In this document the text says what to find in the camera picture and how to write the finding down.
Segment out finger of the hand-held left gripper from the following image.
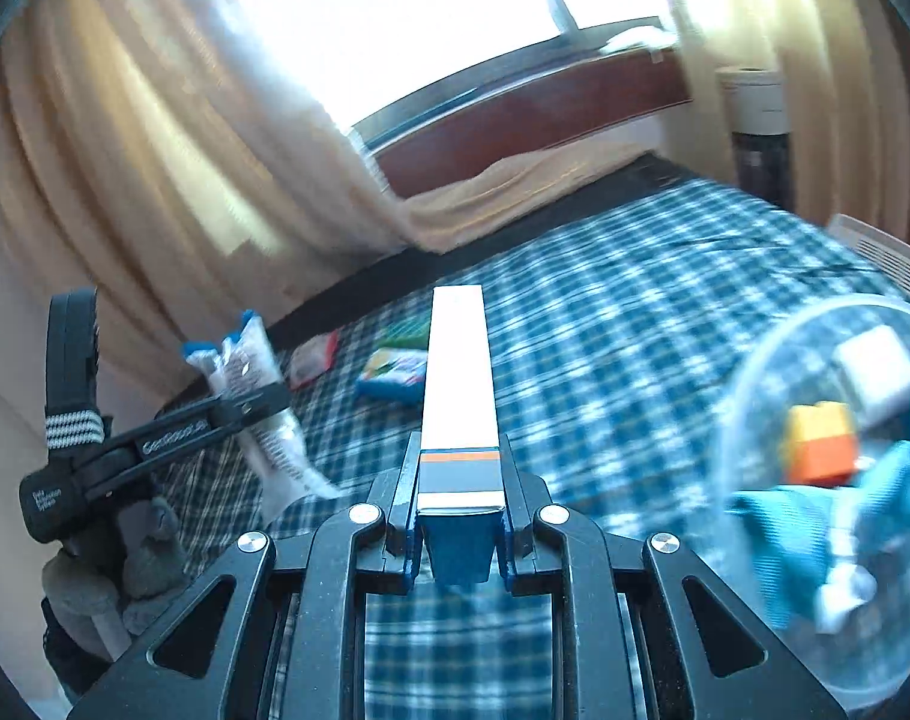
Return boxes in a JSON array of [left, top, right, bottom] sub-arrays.
[[155, 396, 228, 428], [200, 382, 291, 440]]

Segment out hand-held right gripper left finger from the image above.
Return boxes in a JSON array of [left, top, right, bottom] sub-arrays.
[[68, 431, 426, 720]]

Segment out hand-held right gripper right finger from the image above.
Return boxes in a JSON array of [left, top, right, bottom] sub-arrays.
[[500, 439, 846, 720]]

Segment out white plastic packet blue ends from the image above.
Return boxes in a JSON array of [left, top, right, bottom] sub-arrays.
[[182, 309, 343, 530]]

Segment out red and white snack packet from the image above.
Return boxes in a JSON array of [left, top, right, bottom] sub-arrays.
[[286, 328, 341, 391]]

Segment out blue cracker packet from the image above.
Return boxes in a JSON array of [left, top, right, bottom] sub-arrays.
[[354, 347, 430, 404]]

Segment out long white box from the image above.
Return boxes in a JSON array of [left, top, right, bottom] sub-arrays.
[[416, 285, 505, 587]]

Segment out teal cloth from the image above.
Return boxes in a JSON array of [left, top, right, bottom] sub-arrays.
[[729, 439, 910, 631]]

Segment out clear plastic bowl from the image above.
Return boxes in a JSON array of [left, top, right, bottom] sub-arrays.
[[714, 292, 910, 713]]

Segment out orange and yellow toy block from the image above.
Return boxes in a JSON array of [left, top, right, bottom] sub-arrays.
[[781, 401, 861, 485]]

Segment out small white foam block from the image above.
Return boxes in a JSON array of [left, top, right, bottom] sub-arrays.
[[813, 566, 878, 632]]

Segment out white sponge with black layer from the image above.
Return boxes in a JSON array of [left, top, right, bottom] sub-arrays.
[[834, 326, 910, 418]]

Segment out person's left forearm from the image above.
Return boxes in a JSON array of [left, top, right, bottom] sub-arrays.
[[38, 600, 122, 706]]

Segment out person's left hand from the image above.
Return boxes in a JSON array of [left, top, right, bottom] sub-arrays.
[[41, 496, 193, 655]]

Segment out black mattress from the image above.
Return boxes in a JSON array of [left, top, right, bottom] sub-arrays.
[[264, 150, 655, 350]]

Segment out wide beige curtain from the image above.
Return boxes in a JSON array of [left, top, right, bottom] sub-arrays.
[[0, 0, 412, 425]]

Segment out beige cloth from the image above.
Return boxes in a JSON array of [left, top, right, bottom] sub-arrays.
[[393, 139, 652, 254]]

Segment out window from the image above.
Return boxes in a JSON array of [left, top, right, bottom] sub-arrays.
[[200, 0, 677, 132]]

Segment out white panel heater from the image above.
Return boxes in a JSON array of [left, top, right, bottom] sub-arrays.
[[826, 214, 910, 302]]

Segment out white tower fan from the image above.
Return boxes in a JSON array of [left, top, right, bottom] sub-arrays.
[[716, 66, 792, 209]]

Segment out white rag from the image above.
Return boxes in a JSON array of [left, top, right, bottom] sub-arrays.
[[603, 25, 679, 55]]

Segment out narrow beige curtain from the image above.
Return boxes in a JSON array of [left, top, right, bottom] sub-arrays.
[[648, 0, 910, 230]]

